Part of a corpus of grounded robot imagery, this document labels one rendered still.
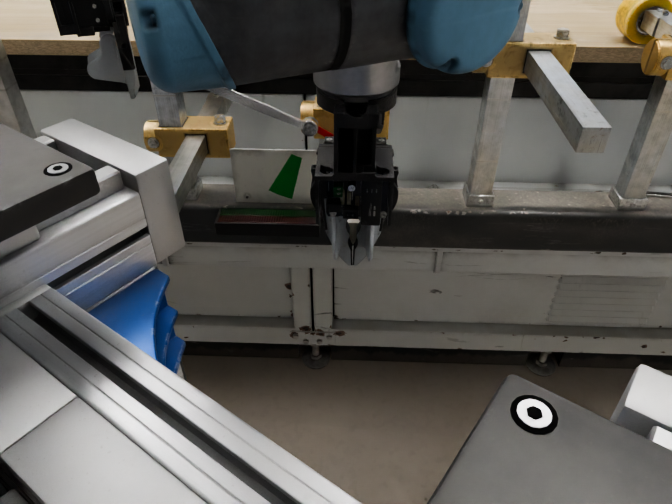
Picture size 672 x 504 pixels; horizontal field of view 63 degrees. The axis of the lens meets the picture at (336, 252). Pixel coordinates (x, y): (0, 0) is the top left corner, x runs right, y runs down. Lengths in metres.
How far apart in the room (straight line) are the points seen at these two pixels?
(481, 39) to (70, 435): 0.32
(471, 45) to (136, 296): 0.32
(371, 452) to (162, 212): 1.05
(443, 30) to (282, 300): 1.16
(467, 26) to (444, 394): 1.29
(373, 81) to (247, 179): 0.49
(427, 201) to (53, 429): 0.73
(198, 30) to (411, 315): 1.23
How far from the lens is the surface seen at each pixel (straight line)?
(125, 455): 0.33
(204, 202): 0.96
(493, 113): 0.88
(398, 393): 1.53
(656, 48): 0.93
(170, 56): 0.30
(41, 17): 1.33
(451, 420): 1.50
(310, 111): 0.86
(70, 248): 0.45
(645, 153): 0.99
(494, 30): 0.36
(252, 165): 0.91
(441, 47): 0.34
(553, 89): 0.73
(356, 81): 0.46
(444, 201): 0.96
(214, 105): 1.00
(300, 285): 1.35
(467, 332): 1.48
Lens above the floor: 1.21
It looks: 38 degrees down
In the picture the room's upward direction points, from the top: straight up
